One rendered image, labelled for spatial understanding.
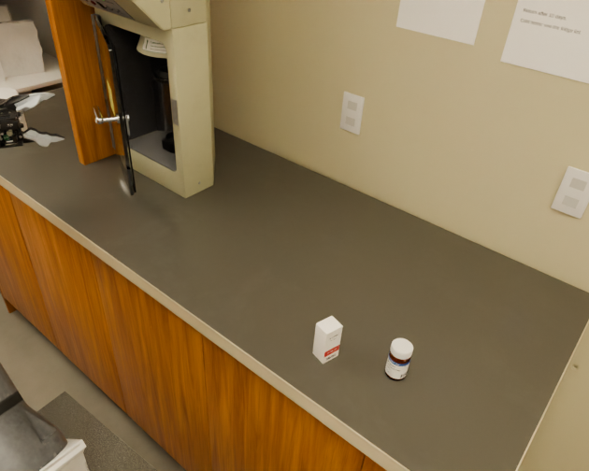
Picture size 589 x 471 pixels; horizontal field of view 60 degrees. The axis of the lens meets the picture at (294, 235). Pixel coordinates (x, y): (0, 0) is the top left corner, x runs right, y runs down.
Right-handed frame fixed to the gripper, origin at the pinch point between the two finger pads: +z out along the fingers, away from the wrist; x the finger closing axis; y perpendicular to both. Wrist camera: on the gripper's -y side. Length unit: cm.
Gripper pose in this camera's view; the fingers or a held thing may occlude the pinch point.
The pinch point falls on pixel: (57, 116)
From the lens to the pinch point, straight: 142.9
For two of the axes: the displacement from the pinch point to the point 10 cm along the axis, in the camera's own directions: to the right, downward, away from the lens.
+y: 4.1, 5.6, -7.2
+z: 9.1, -2.0, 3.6
